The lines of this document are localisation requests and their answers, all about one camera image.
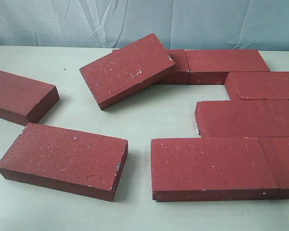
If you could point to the red brick back row left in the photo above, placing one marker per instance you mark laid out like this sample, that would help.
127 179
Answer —
177 74

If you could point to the red brick back row right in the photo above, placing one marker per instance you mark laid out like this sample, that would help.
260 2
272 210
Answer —
211 67

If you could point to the red brick front row left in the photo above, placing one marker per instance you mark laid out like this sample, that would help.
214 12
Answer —
210 169

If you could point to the red brick second row right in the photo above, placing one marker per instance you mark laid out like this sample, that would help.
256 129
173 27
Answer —
257 85

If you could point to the red brick third row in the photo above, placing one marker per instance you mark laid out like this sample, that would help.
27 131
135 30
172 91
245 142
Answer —
255 118

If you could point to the red brick front row right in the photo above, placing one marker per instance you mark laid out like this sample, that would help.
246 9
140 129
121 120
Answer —
276 150

